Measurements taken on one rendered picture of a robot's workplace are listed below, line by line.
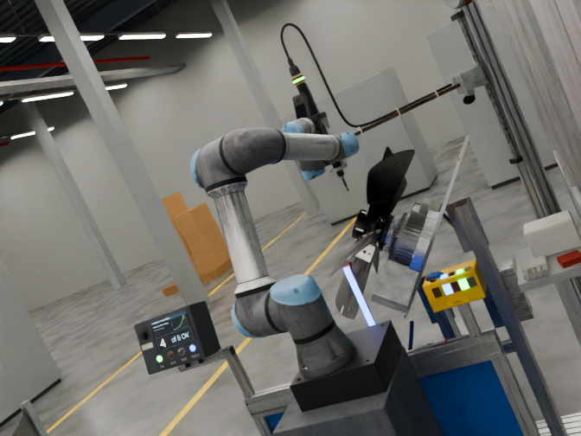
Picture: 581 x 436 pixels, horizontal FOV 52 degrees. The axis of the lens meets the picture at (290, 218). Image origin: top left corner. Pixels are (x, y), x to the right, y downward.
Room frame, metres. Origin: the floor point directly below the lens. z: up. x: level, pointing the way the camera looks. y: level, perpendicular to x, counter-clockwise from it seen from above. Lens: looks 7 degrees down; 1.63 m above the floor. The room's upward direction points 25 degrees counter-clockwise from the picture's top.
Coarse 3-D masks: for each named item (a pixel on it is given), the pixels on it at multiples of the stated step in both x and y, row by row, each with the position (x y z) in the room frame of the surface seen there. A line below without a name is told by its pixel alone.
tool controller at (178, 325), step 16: (192, 304) 2.06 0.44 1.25; (160, 320) 2.08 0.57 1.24; (176, 320) 2.05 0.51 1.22; (192, 320) 2.02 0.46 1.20; (208, 320) 2.09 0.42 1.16; (144, 336) 2.09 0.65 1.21; (160, 336) 2.08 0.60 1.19; (176, 336) 2.04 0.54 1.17; (192, 336) 2.01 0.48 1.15; (208, 336) 2.05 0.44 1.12; (144, 352) 2.10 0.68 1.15; (160, 352) 2.07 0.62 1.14; (176, 352) 2.04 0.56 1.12; (192, 352) 2.01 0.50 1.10; (208, 352) 2.01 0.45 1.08; (160, 368) 2.07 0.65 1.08
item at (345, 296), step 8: (352, 264) 2.27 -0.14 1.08; (360, 264) 2.24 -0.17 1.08; (368, 264) 2.20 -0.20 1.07; (360, 272) 2.22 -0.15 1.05; (368, 272) 2.19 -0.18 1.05; (344, 280) 2.30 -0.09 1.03; (360, 280) 2.21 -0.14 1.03; (344, 288) 2.28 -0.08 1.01; (360, 288) 2.19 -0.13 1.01; (336, 296) 2.34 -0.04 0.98; (344, 296) 2.26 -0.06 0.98; (352, 296) 2.21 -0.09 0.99; (336, 304) 2.31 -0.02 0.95; (344, 304) 2.24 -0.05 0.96; (352, 304) 2.19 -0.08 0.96; (344, 312) 2.22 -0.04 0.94; (352, 312) 2.17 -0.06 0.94
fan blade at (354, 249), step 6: (372, 234) 2.10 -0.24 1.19; (378, 234) 2.07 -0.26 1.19; (360, 240) 2.11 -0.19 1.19; (366, 240) 2.05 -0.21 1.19; (372, 240) 1.91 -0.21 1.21; (354, 246) 2.06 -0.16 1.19; (360, 246) 2.01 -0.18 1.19; (366, 246) 1.91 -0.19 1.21; (348, 252) 2.04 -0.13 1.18; (354, 252) 1.97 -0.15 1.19; (342, 258) 2.04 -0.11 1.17; (336, 264) 2.05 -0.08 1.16; (342, 264) 1.95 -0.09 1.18; (336, 270) 1.96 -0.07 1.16; (330, 276) 1.98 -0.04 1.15
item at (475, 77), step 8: (480, 64) 2.27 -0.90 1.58; (464, 72) 2.28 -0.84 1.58; (472, 72) 2.25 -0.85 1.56; (480, 72) 2.26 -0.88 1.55; (456, 80) 2.28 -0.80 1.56; (464, 80) 2.24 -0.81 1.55; (472, 80) 2.25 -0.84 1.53; (480, 80) 2.25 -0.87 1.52; (456, 88) 2.30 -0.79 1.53; (464, 88) 2.25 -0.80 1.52; (472, 88) 2.25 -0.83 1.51
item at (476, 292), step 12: (468, 264) 1.71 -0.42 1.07; (456, 276) 1.66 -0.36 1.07; (468, 276) 1.65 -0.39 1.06; (480, 276) 1.68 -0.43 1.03; (432, 288) 1.69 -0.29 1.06; (468, 288) 1.65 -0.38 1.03; (480, 288) 1.64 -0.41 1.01; (432, 300) 1.70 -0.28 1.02; (444, 300) 1.68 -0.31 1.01; (456, 300) 1.67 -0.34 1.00; (468, 300) 1.66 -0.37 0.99
